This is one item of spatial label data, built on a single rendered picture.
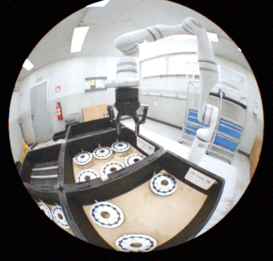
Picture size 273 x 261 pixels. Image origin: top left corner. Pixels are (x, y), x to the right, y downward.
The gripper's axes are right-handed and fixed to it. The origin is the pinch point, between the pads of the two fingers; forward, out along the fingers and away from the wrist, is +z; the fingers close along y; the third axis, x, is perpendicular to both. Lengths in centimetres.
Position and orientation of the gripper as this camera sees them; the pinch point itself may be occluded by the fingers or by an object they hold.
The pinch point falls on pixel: (127, 130)
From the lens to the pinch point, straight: 30.7
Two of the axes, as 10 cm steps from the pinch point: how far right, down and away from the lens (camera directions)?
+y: -9.9, -0.5, 1.2
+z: -0.1, 9.4, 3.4
